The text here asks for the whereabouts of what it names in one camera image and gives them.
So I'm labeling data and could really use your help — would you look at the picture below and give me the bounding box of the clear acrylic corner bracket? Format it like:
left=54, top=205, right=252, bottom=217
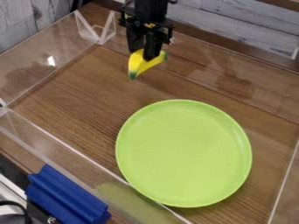
left=74, top=10, right=117, bottom=46

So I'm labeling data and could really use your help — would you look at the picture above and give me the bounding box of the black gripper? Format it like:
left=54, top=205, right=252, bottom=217
left=118, top=0, right=174, bottom=61

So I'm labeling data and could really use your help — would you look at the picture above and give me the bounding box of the green round plate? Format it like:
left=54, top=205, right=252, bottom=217
left=116, top=100, right=252, bottom=208

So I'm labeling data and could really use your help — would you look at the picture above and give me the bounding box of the blue plastic clamp block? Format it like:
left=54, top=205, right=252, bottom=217
left=25, top=165, right=110, bottom=224

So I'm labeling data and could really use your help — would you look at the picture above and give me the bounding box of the black cable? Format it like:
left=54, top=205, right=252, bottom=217
left=0, top=200, right=30, bottom=224

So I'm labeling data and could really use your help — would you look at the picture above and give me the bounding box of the clear acrylic enclosure wall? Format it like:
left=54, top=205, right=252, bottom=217
left=0, top=107, right=192, bottom=224

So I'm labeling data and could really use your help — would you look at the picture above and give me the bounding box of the yellow toy banana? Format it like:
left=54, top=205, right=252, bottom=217
left=128, top=49, right=168, bottom=80

